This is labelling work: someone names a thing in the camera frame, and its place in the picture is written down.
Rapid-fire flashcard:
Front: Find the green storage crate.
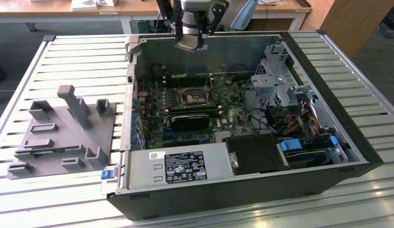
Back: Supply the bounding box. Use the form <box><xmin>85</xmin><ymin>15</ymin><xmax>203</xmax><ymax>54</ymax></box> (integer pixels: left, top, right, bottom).
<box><xmin>129</xmin><ymin>20</ymin><xmax>172</xmax><ymax>34</ymax></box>

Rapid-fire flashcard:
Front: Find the silver metal drive cage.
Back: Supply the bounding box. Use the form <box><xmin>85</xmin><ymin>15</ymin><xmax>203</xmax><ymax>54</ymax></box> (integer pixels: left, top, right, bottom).
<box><xmin>249</xmin><ymin>44</ymin><xmax>315</xmax><ymax>107</ymax></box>

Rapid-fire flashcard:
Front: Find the silver shroud latch handle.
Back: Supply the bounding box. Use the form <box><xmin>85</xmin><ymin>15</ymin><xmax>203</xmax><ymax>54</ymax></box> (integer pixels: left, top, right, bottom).
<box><xmin>228</xmin><ymin>153</ymin><xmax>240</xmax><ymax>168</ymax></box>

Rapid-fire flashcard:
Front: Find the black RAM slot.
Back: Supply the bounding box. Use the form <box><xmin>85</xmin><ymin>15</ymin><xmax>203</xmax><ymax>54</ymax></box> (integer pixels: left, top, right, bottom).
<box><xmin>169</xmin><ymin>75</ymin><xmax>213</xmax><ymax>88</ymax></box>

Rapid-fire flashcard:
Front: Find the metal socket cover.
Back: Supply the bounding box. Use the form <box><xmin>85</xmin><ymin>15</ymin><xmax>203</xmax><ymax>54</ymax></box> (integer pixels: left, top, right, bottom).
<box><xmin>203</xmin><ymin>74</ymin><xmax>216</xmax><ymax>95</ymax></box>

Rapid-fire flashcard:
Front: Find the grey case release handle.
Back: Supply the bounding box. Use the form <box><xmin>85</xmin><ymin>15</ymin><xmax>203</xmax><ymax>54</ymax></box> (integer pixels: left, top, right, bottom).
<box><xmin>124</xmin><ymin>34</ymin><xmax>145</xmax><ymax>63</ymax></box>

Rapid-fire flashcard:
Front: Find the green motherboard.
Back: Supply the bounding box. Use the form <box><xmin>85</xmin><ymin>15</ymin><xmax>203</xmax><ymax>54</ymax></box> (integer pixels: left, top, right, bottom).
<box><xmin>132</xmin><ymin>75</ymin><xmax>248</xmax><ymax>149</ymax></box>

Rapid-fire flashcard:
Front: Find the black plastic shroud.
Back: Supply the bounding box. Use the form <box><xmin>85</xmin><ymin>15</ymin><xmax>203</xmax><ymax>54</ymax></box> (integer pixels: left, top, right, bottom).
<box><xmin>224</xmin><ymin>136</ymin><xmax>292</xmax><ymax>176</ymax></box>

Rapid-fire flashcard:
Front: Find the black PC case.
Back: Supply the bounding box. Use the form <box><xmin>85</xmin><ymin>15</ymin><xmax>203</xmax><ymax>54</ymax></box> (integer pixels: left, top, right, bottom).
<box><xmin>105</xmin><ymin>29</ymin><xmax>384</xmax><ymax>221</ymax></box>

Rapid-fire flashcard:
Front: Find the grey plastic parts rack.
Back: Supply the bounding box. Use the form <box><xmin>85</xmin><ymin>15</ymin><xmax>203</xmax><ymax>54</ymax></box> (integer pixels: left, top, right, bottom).
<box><xmin>5</xmin><ymin>85</ymin><xmax>117</xmax><ymax>180</ymax></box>

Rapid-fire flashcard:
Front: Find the black installed RAM stick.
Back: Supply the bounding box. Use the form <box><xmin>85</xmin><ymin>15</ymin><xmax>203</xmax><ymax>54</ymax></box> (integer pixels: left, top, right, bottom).
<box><xmin>168</xmin><ymin>106</ymin><xmax>216</xmax><ymax>114</ymax></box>

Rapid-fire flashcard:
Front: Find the thin wire locking lever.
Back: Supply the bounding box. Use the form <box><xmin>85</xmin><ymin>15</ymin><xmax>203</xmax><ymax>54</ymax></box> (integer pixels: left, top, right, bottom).
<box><xmin>172</xmin><ymin>71</ymin><xmax>184</xmax><ymax>92</ymax></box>

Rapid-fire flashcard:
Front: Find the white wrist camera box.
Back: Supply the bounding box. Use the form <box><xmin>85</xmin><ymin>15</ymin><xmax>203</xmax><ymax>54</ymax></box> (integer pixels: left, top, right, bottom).
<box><xmin>179</xmin><ymin>0</ymin><xmax>213</xmax><ymax>10</ymax></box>

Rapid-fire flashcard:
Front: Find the silver power supply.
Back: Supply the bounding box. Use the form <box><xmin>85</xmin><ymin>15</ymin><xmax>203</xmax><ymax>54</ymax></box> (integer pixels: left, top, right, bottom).
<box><xmin>115</xmin><ymin>142</ymin><xmax>232</xmax><ymax>194</ymax></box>

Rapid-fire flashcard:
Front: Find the blue case latch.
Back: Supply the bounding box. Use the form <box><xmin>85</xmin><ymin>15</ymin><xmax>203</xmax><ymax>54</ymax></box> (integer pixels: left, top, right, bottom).
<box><xmin>100</xmin><ymin>167</ymin><xmax>116</xmax><ymax>180</ymax></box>

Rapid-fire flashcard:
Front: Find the green RAM stick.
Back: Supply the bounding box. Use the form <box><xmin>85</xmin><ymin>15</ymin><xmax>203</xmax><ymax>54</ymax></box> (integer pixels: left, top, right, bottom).
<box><xmin>30</xmin><ymin>147</ymin><xmax>80</xmax><ymax>155</ymax></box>

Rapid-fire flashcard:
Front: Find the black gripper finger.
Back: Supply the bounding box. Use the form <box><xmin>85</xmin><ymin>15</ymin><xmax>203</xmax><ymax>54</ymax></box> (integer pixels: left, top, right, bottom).
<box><xmin>196</xmin><ymin>3</ymin><xmax>225</xmax><ymax>50</ymax></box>
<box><xmin>155</xmin><ymin>0</ymin><xmax>184</xmax><ymax>46</ymax></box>

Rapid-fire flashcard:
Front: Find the silver CPU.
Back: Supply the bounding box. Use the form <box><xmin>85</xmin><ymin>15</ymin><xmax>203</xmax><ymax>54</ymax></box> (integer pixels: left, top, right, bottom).
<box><xmin>175</xmin><ymin>35</ymin><xmax>200</xmax><ymax>52</ymax></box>

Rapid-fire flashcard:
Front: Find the grey flat cable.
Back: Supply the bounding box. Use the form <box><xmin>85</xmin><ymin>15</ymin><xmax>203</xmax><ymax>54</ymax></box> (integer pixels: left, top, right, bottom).
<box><xmin>296</xmin><ymin>114</ymin><xmax>319</xmax><ymax>143</ymax></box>

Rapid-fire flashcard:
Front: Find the thin black cable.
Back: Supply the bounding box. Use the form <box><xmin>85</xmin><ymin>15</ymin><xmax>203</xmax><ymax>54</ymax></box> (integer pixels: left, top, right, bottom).
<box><xmin>247</xmin><ymin>108</ymin><xmax>279</xmax><ymax>136</ymax></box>

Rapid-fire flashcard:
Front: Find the blue disk carrier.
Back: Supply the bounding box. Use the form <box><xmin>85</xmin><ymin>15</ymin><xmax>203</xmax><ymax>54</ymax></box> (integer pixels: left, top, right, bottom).
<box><xmin>279</xmin><ymin>139</ymin><xmax>334</xmax><ymax>157</ymax></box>

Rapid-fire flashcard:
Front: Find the orange yellow wire bundle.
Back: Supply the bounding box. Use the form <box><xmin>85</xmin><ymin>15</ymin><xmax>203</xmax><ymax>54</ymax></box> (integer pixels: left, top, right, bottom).
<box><xmin>287</xmin><ymin>113</ymin><xmax>320</xmax><ymax>133</ymax></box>

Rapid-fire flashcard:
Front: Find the wooden desk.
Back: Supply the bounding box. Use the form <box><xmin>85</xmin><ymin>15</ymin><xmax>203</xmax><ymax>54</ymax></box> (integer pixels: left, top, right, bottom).
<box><xmin>0</xmin><ymin>0</ymin><xmax>314</xmax><ymax>31</ymax></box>

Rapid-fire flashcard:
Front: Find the black graphics card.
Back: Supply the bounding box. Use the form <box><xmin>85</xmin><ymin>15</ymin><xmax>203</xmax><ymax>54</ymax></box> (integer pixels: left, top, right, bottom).
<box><xmin>168</xmin><ymin>113</ymin><xmax>211</xmax><ymax>133</ymax></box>

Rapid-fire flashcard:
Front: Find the CPU socket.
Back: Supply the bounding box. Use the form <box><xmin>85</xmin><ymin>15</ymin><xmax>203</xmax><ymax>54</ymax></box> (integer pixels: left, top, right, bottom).
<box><xmin>179</xmin><ymin>87</ymin><xmax>215</xmax><ymax>106</ymax></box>

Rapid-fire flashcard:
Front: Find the wooden cabinet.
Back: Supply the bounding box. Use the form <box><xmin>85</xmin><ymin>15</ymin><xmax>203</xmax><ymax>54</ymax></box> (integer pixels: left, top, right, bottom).
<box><xmin>299</xmin><ymin>0</ymin><xmax>394</xmax><ymax>60</ymax></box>

